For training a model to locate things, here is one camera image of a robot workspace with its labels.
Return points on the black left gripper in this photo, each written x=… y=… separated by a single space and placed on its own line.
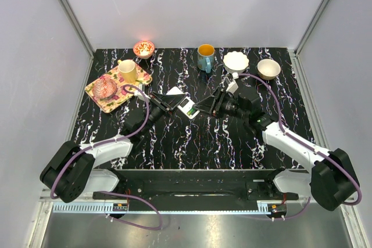
x=171 y=101

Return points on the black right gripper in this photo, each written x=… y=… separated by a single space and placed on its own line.
x=206 y=104

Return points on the white remote control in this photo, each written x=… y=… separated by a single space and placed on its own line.
x=186 y=105

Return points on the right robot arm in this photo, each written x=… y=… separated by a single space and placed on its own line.
x=329 y=176

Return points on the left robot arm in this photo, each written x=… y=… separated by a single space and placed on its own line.
x=70 y=170

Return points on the white scalloped bowl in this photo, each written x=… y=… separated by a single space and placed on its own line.
x=235 y=62

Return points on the blue butterfly mug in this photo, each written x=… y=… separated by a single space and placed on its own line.
x=205 y=57

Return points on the yellow cup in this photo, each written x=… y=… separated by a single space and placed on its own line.
x=128 y=71

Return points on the red patterned small bowl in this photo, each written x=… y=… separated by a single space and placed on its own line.
x=144 y=49

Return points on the floral serving tray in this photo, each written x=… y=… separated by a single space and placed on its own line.
x=120 y=97

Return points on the pink patterned glass bowl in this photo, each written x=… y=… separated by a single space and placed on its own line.
x=104 y=87

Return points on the beige bowl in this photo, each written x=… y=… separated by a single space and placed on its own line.
x=268 y=69

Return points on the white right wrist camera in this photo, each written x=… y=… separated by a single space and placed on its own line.
x=230 y=82

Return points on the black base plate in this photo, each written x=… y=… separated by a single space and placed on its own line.
x=242 y=184

